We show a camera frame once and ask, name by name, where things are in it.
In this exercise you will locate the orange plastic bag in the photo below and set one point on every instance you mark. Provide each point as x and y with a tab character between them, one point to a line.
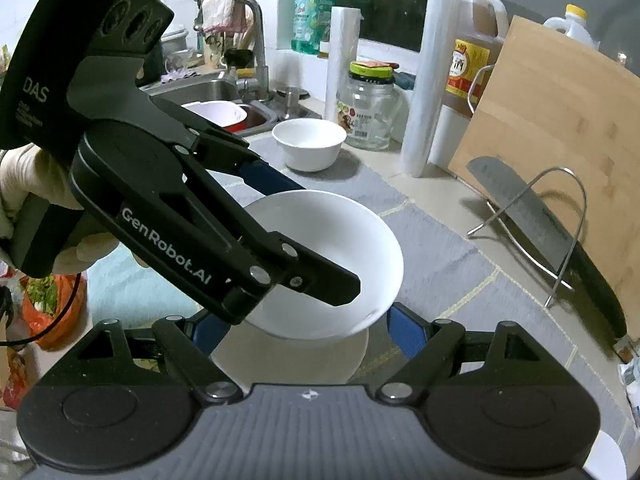
55	310

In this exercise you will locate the white jug with yellow cap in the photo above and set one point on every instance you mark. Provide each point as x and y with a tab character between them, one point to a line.
572	27

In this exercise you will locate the pink cloth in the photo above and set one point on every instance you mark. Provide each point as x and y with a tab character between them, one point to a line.
225	12

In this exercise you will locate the bamboo cutting board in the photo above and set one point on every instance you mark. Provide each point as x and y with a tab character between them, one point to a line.
550	120

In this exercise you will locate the tall plastic wrap roll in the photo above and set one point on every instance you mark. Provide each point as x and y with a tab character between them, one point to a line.
430	85

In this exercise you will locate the white flower-print bowl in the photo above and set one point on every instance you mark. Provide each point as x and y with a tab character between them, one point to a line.
325	360
310	145
325	230

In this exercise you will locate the green dish soap dispenser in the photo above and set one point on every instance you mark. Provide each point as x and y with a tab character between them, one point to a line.
312	15

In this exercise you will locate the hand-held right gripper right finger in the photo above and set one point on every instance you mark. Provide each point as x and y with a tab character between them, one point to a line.
407	330

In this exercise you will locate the grey checked dish mat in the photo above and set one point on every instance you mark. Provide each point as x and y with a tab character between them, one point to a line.
440	250

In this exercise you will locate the glass jar with green lid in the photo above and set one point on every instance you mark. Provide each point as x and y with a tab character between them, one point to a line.
370	110

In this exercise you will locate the person's left hand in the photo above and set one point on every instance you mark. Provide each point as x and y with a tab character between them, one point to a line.
40	175

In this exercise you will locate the steel sink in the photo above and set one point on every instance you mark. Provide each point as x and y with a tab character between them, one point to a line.
205	91

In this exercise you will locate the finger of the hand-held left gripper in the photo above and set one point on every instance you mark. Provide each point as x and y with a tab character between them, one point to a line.
270	177
310	270

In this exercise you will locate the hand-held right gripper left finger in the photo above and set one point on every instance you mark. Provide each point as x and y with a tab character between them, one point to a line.
210	335

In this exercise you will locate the cooking oil bottle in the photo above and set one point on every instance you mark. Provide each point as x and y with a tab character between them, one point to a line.
472	60

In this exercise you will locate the metal faucet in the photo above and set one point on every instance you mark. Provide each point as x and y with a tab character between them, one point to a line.
257	45

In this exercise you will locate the red and white basin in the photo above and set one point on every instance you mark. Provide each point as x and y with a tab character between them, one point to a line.
220	115

